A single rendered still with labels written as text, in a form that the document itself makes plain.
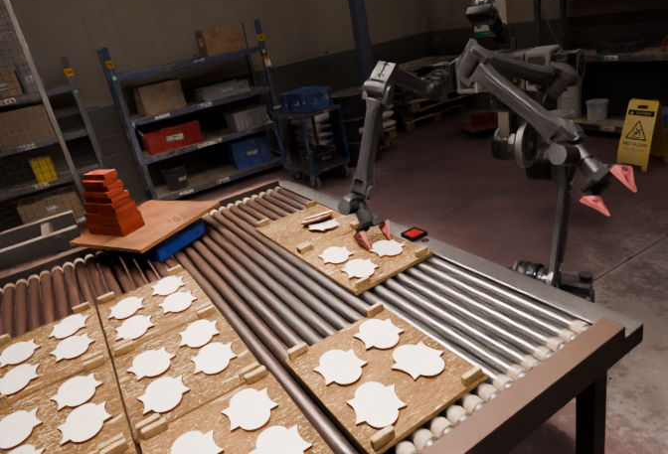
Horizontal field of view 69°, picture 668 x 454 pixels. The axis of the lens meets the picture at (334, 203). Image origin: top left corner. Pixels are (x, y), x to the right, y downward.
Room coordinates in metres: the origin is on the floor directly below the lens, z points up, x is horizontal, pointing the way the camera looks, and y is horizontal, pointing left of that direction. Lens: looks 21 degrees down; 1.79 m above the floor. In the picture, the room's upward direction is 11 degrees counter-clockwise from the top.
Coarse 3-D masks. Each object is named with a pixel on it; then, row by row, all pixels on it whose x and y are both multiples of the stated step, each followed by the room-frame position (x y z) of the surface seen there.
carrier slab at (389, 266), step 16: (336, 240) 1.80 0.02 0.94; (352, 240) 1.77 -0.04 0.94; (368, 240) 1.75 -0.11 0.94; (400, 240) 1.69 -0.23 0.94; (304, 256) 1.72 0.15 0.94; (352, 256) 1.64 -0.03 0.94; (368, 256) 1.61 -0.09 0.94; (400, 256) 1.57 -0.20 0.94; (320, 272) 1.59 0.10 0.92; (336, 272) 1.54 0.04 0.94; (384, 272) 1.48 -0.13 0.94; (352, 288) 1.41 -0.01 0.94; (368, 288) 1.41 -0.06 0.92
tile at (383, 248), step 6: (384, 240) 1.70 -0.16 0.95; (390, 240) 1.69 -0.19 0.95; (372, 246) 1.67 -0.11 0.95; (378, 246) 1.66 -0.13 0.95; (384, 246) 1.65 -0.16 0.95; (390, 246) 1.64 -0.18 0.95; (396, 246) 1.63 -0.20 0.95; (402, 246) 1.63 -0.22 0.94; (372, 252) 1.63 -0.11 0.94; (378, 252) 1.61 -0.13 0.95; (384, 252) 1.60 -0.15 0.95; (390, 252) 1.59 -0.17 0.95; (396, 252) 1.58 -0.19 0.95; (402, 252) 1.59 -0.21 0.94
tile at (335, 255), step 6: (324, 252) 1.70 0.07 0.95; (330, 252) 1.69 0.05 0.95; (336, 252) 1.68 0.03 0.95; (342, 252) 1.67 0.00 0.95; (348, 252) 1.66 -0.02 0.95; (324, 258) 1.65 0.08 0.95; (330, 258) 1.64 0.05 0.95; (336, 258) 1.63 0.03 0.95; (342, 258) 1.62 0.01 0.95; (348, 258) 1.62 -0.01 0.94; (324, 264) 1.61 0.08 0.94; (336, 264) 1.60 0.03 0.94
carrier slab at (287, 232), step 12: (288, 216) 2.18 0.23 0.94; (300, 216) 2.15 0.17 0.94; (336, 216) 2.06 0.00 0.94; (264, 228) 2.08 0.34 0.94; (276, 228) 2.05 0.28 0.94; (288, 228) 2.02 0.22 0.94; (300, 228) 2.00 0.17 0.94; (348, 228) 1.90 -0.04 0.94; (276, 240) 1.92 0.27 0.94; (288, 240) 1.89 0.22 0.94; (300, 240) 1.87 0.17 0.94; (312, 240) 1.85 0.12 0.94; (324, 240) 1.82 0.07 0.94
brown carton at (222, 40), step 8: (240, 24) 6.28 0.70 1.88; (200, 32) 6.15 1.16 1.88; (208, 32) 6.11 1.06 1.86; (216, 32) 6.15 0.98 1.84; (224, 32) 6.19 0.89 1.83; (232, 32) 6.23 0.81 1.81; (240, 32) 6.27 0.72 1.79; (200, 40) 6.23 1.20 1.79; (208, 40) 6.10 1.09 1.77; (216, 40) 6.14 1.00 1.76; (224, 40) 6.17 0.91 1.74; (232, 40) 6.21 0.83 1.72; (240, 40) 6.25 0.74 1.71; (200, 48) 6.32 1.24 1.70; (208, 48) 6.09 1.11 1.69; (216, 48) 6.12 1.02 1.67; (224, 48) 6.16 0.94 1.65; (232, 48) 6.20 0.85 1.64; (240, 48) 6.24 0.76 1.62; (208, 56) 6.09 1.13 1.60
